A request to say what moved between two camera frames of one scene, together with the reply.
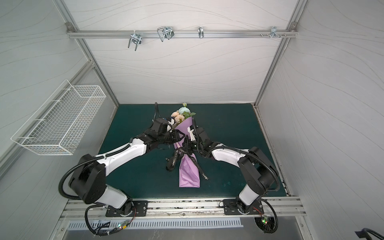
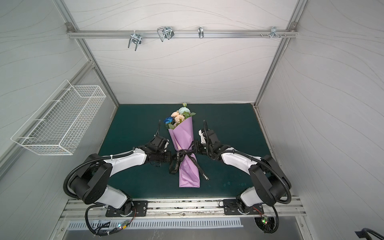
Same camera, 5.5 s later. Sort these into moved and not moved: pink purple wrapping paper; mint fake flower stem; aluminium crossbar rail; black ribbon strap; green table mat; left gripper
Moved: left gripper; black ribbon strap
Not moved: aluminium crossbar rail; green table mat; pink purple wrapping paper; mint fake flower stem
